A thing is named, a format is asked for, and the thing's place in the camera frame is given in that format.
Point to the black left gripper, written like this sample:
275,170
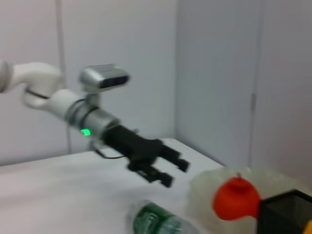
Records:
136,148

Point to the clear green-label water bottle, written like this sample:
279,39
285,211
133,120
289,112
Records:
156,219

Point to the orange fruit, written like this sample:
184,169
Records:
234,200

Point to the pale green glass fruit plate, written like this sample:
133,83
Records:
202,190

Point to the black mesh pen holder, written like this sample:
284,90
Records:
285,214

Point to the yellow plastic bin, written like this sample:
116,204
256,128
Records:
309,228

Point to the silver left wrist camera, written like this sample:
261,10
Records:
104,75

